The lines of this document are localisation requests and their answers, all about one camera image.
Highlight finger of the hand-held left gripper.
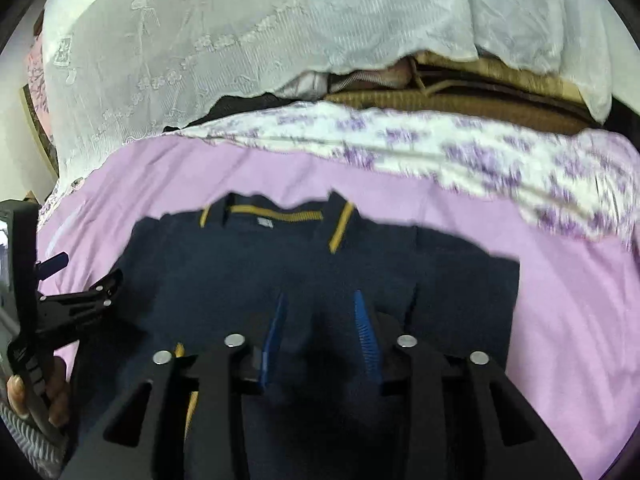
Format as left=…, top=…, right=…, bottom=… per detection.
left=35, top=253, right=69, bottom=281
left=37, top=268, right=124, bottom=351

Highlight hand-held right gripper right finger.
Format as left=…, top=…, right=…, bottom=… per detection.
left=352, top=289, right=583, bottom=480

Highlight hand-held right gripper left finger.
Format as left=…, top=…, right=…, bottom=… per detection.
left=60, top=294, right=289, bottom=480

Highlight navy knit cardigan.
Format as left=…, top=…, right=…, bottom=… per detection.
left=65, top=190, right=521, bottom=480

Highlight person's left hand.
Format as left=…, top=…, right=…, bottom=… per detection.
left=7, top=355, right=71, bottom=428

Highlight pink floral cloth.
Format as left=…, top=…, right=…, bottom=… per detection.
left=25, top=40, right=51, bottom=136

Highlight purple bedsheet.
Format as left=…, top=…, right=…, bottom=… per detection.
left=37, top=135, right=637, bottom=473

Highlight white purple floral quilt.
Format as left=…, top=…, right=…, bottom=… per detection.
left=165, top=101, right=640, bottom=256

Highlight brown folded blankets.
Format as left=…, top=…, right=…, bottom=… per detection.
left=325, top=50, right=601, bottom=136

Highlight white puffy garment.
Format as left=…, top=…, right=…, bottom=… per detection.
left=287, top=72, right=331, bottom=101

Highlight pale pink zippered bag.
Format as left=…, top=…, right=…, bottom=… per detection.
left=327, top=59, right=416, bottom=95

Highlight white lace cover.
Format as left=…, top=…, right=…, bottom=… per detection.
left=42, top=0, right=613, bottom=186

